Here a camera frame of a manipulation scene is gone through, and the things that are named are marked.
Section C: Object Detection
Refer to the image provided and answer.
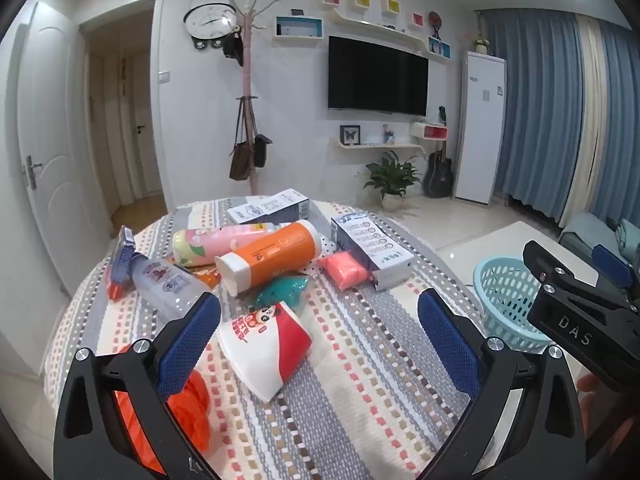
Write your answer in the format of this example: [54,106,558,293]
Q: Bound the white blue cardboard box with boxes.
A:
[226,188,311,226]
[330,213,416,292]

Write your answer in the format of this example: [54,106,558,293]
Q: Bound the red white wall box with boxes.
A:
[409,120,449,142]

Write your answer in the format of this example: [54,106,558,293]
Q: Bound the small flower pot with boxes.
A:
[462,30,490,55]

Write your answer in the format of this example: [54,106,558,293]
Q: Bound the blue red small carton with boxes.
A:
[104,226,137,302]

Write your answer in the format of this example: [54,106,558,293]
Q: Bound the blue beige curtains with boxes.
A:
[479,9,640,228]

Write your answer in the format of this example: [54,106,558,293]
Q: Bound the light blue plastic basket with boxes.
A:
[473,254,554,354]

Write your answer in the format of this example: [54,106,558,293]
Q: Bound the pink foam block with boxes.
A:
[317,252,374,291]

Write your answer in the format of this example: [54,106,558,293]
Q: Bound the panda wall clock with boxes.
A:
[182,0,241,51]

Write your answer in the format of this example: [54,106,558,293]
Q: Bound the pink coat rack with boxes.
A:
[234,0,274,197]

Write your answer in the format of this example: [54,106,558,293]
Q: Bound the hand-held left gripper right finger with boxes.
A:
[417,287,586,480]

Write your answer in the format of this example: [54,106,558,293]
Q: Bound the blue cube wall shelf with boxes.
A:
[427,35,453,59]

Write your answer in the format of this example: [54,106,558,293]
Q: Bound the curved white wall shelf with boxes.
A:
[332,7,452,64]

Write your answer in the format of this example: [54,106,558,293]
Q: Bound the polka dot cloth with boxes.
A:
[299,232,342,277]

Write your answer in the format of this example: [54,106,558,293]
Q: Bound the white room door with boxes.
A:
[16,2,109,297]

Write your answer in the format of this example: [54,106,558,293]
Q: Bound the green potted plant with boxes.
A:
[357,149,422,212]

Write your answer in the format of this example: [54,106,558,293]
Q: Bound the white hallway door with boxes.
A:
[130,74,154,197]

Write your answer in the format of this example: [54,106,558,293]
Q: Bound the clear plastic bottle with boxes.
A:
[130,256,221,322]

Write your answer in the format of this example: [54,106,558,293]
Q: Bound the orange white plastic bottle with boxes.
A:
[215,220,324,299]

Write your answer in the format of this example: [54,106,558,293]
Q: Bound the teal crumpled wrapper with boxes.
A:
[255,275,311,311]

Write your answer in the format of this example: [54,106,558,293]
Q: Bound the black acoustic guitar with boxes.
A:
[422,140,455,199]

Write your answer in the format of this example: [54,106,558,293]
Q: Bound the teal sofa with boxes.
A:
[559,211,640,267]

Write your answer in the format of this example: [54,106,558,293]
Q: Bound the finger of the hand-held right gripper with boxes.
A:
[593,243,640,307]
[522,240,640,394]

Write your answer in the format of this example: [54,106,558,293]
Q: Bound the orange plastic bag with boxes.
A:
[112,344,212,477]

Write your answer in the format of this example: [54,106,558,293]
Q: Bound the small black shoulder bag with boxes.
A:
[253,133,274,169]

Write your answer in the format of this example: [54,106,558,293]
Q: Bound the white coffee table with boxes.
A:
[435,220,601,288]

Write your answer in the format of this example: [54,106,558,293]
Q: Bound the black hanging bag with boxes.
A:
[222,30,245,67]

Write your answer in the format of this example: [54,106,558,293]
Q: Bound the white standing air conditioner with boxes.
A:
[452,50,507,205]

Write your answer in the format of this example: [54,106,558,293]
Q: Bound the blue white wall shelf box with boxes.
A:
[274,15,325,41]

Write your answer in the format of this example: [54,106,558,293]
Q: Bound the red white snack packet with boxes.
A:
[217,302,314,404]

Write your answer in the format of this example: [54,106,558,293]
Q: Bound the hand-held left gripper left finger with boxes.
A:
[54,290,223,480]

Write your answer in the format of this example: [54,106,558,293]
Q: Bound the low white wall shelf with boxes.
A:
[329,137,425,153]

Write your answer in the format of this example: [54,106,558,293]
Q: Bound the pink yogurt drink bottle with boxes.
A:
[172,222,292,267]

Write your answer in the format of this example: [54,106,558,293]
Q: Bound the black flat television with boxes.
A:
[327,35,430,117]

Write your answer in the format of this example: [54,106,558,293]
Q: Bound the person's right hand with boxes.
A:
[575,373,609,397]

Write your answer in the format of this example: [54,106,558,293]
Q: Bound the orange panda snack packet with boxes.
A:
[191,266,222,289]

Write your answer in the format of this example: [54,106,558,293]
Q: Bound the brown shoulder bag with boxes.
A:
[229,96,256,182]

